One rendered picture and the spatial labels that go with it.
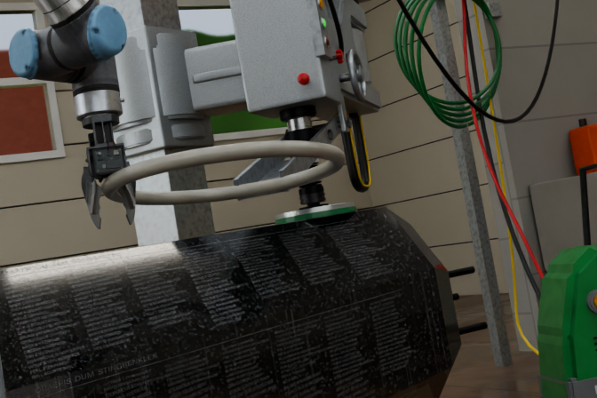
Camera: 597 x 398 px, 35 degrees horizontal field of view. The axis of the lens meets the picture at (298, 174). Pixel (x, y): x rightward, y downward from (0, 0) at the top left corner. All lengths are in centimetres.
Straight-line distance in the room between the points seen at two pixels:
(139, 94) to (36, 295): 119
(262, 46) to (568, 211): 270
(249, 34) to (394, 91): 713
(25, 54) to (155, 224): 148
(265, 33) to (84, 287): 83
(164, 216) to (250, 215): 623
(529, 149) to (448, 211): 404
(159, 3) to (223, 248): 126
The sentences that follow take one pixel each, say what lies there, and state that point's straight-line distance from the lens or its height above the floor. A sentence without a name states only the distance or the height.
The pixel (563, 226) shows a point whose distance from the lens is 490.
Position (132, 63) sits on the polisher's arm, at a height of 144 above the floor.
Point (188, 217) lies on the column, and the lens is 314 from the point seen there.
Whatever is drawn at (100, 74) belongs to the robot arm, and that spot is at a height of 116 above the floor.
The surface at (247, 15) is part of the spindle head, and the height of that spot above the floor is 138.
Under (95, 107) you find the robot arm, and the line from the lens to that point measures 183.
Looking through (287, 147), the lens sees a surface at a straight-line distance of 168.
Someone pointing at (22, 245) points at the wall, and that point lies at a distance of 854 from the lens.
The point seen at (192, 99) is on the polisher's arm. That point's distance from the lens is 315.
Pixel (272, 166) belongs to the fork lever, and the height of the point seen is 97.
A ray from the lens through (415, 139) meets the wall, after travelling 936.
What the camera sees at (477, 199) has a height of 83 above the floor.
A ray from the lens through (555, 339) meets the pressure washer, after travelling 342.
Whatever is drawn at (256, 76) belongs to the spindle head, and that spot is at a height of 122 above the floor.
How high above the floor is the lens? 78
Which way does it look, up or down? 4 degrees up
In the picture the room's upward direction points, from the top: 10 degrees counter-clockwise
